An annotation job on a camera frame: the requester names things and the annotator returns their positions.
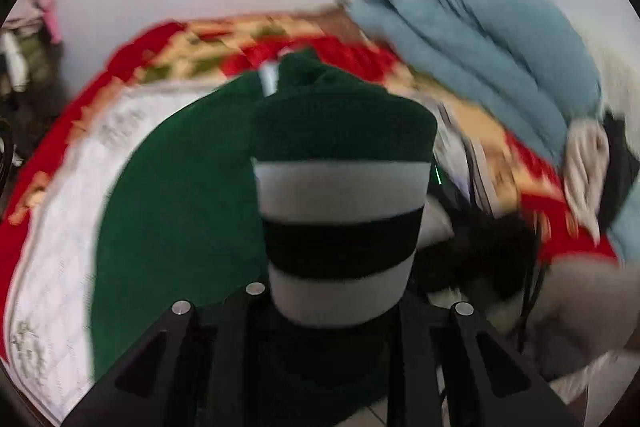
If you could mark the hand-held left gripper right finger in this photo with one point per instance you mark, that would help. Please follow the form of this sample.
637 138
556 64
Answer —
425 357

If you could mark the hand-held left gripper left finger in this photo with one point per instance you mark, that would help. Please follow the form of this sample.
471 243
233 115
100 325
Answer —
225 357

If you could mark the green and cream varsity jacket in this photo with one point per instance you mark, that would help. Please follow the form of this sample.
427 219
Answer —
175 207

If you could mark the row of hanging clothes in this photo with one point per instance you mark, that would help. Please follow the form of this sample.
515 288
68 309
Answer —
30 57

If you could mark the white fleece garment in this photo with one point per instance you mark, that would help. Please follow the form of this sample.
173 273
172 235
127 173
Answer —
585 157

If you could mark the light blue duvet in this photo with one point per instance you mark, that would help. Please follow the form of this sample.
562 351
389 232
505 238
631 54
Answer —
475 37

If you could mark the red floral blanket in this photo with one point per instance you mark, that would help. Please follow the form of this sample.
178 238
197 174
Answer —
340 52

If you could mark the white quilted mattress pad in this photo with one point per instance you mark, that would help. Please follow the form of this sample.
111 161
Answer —
620 77

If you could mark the white quilted floral sheet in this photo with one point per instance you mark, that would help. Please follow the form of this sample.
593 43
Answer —
65 232

